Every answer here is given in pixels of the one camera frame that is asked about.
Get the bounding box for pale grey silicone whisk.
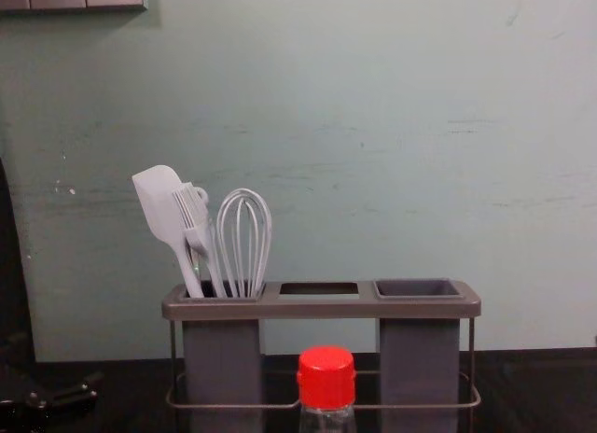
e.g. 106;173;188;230
215;187;274;299

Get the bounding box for black table cloth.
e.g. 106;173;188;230
0;348;597;433

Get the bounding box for pale grey silicone spatula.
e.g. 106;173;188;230
131;164;207;300

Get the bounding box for clear bottle with red cap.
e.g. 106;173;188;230
296;344;360;433

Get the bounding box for grey rack with steel bars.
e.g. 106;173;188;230
161;278;482;433

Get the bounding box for grey plastic rack cup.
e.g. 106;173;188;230
374;277;464;433
182;283;268;433

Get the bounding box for pale grey silicone basting brush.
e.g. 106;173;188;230
172;181;226;299

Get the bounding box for red bottle cap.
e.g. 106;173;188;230
296;344;360;410

